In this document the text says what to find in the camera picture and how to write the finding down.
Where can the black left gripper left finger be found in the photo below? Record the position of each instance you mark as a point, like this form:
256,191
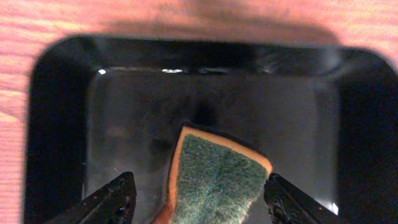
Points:
113,203

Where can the green yellow sponge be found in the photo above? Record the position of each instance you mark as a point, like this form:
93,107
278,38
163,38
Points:
212,179

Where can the black rectangular tray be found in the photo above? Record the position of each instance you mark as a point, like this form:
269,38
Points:
325,116

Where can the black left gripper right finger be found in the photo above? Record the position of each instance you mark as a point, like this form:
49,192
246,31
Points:
287,204

